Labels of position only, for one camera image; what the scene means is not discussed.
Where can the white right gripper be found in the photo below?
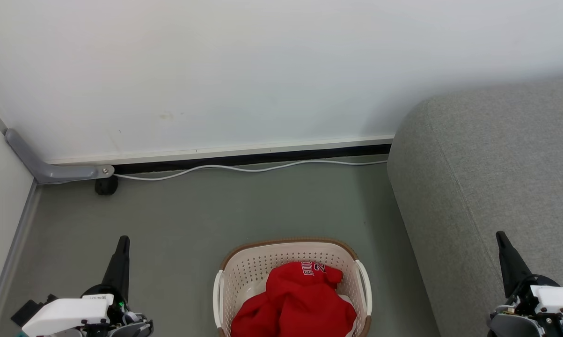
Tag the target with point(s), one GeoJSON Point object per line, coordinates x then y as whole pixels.
{"type": "Point", "coordinates": [552, 299]}

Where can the grey metal corner bracket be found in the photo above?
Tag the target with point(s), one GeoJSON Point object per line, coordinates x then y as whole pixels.
{"type": "Point", "coordinates": [52, 172]}

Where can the cream perforated laundry basket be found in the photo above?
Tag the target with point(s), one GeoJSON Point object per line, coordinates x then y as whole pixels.
{"type": "Point", "coordinates": [253, 267]}

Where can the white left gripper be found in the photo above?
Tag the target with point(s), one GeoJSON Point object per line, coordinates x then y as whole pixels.
{"type": "Point", "coordinates": [66, 313]}

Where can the red garment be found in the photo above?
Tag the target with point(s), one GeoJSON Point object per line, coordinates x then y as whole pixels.
{"type": "Point", "coordinates": [295, 304]}

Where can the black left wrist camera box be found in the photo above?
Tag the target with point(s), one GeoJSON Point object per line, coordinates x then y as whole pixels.
{"type": "Point", "coordinates": [28, 311]}

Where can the grey wall skirting strip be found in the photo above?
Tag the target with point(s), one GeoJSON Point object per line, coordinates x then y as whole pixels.
{"type": "Point", "coordinates": [10, 262]}

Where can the grey fabric sofa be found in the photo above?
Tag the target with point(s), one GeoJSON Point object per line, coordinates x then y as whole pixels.
{"type": "Point", "coordinates": [487, 187]}

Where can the black round floor foot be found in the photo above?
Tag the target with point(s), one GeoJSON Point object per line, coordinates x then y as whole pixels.
{"type": "Point", "coordinates": [106, 186]}

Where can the white wall skirting strip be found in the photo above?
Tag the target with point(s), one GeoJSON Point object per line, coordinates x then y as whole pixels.
{"type": "Point", "coordinates": [262, 150]}

